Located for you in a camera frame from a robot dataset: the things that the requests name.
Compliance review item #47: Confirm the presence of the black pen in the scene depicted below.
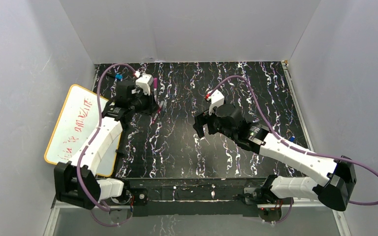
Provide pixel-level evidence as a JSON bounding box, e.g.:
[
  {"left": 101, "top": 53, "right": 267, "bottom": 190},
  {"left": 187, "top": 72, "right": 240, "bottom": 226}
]
[{"left": 161, "top": 100, "right": 167, "bottom": 112}]

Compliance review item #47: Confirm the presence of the magenta pen cap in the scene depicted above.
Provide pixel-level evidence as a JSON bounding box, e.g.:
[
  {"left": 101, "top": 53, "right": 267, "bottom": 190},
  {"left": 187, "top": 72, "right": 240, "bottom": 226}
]
[{"left": 153, "top": 78, "right": 158, "bottom": 90}]

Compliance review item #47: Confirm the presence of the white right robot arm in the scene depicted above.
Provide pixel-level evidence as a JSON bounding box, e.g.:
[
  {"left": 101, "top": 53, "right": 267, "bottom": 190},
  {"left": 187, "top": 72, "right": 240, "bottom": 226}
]
[{"left": 193, "top": 104, "right": 356, "bottom": 211}]

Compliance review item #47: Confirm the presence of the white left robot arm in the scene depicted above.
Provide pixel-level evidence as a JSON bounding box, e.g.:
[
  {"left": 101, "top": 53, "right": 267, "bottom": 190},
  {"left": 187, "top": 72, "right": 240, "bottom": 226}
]
[{"left": 54, "top": 76, "right": 158, "bottom": 210}]

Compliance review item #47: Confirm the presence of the blue capped black marker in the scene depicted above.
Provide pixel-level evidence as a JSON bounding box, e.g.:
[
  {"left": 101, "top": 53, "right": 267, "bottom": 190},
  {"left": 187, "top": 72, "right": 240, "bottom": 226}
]
[{"left": 106, "top": 72, "right": 123, "bottom": 80}]

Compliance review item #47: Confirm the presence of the yellow framed whiteboard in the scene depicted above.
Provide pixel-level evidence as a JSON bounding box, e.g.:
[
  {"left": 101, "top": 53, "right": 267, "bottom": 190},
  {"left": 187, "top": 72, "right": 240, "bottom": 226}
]
[{"left": 44, "top": 85, "right": 121, "bottom": 177}]

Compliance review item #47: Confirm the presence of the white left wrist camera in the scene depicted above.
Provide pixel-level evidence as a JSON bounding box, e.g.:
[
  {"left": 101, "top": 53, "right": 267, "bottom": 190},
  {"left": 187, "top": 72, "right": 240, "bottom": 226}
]
[{"left": 135, "top": 74, "right": 154, "bottom": 96}]

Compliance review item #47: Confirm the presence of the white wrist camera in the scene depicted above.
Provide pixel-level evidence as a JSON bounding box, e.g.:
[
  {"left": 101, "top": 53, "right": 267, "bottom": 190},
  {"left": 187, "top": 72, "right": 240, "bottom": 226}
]
[
  {"left": 205, "top": 90, "right": 225, "bottom": 115},
  {"left": 135, "top": 74, "right": 154, "bottom": 96}
]

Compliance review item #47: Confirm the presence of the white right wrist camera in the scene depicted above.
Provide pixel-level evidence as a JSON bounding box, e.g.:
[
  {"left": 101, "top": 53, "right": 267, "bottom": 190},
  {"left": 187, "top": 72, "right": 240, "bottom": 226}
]
[{"left": 205, "top": 90, "right": 225, "bottom": 115}]

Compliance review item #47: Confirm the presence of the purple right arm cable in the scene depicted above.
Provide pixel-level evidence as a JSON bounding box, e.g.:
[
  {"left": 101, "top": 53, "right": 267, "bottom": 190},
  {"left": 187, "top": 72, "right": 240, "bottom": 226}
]
[{"left": 208, "top": 75, "right": 378, "bottom": 224}]

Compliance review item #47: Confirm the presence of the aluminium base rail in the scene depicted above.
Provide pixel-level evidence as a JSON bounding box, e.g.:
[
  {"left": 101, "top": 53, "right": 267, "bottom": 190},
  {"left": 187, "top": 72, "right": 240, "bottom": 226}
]
[{"left": 44, "top": 200, "right": 350, "bottom": 236}]

